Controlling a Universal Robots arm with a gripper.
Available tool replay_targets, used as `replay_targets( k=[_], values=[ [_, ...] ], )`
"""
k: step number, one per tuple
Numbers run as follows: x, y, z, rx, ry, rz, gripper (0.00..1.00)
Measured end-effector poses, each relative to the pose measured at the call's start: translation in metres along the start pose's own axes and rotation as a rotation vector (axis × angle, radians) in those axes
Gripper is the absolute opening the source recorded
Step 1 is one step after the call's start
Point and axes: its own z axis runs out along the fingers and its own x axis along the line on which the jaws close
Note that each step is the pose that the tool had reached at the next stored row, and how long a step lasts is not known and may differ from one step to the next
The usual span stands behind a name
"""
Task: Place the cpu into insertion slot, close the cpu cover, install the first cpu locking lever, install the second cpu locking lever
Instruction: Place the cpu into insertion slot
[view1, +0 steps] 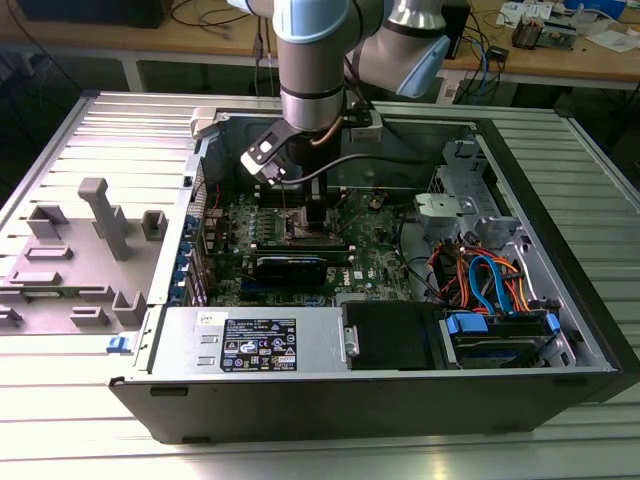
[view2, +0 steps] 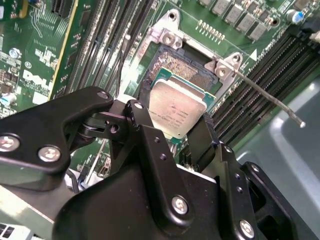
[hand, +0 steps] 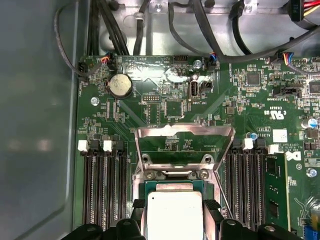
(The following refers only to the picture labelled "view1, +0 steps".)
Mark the blue plastic latch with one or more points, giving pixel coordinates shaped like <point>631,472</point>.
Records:
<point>120,345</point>

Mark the hard disk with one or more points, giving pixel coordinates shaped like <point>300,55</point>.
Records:
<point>495,355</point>

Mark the black RAM slot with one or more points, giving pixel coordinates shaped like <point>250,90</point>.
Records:
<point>265,203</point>
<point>340,253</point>
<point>340,247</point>
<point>265,194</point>
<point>265,199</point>
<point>340,242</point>
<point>265,190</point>

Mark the gray parts rack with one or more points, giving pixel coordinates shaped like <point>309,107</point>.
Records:
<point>75,280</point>

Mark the white printed cards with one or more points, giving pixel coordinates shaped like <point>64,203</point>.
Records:
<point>520,9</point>

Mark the gray plastic corner bracket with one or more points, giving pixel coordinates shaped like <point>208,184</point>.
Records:
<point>205,120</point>

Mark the gray electronic module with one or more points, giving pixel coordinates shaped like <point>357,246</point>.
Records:
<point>560,35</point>

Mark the green motherboard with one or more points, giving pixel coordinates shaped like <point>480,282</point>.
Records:
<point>370,240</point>

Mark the blue disk carrier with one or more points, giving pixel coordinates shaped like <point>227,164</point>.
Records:
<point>465,322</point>

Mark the wooden desk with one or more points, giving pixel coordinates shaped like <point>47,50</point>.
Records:
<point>550,62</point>

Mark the white paper sheets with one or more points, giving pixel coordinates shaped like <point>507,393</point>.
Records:
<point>615,40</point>

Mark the small black box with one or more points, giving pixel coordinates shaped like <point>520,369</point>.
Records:
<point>498,53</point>

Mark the CPU socket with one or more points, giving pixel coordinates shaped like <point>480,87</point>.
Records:
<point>291,240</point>

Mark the silver power supply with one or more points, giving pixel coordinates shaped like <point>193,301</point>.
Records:
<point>175,350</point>

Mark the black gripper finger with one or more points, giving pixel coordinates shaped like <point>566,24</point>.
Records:
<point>318,215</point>

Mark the black graphics card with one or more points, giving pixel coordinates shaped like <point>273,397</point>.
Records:
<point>290,270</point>

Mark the metal heatsink cooler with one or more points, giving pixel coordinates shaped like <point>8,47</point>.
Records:
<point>527,32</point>

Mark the blue card retention clip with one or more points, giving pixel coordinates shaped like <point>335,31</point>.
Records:
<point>176,294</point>
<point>181,271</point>
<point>189,226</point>
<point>185,249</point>

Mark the black silver PC case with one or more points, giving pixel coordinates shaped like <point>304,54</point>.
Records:
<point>350,410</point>

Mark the silver metal drive cage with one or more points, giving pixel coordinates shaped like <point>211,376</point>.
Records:
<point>450,207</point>

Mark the large black box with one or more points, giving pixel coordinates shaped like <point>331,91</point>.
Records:
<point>100,12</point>

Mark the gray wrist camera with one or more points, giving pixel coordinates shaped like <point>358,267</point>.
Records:
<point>367,134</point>

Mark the round coin battery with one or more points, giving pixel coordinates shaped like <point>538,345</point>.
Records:
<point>375,203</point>

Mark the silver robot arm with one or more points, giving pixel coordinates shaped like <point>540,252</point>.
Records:
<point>310,60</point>

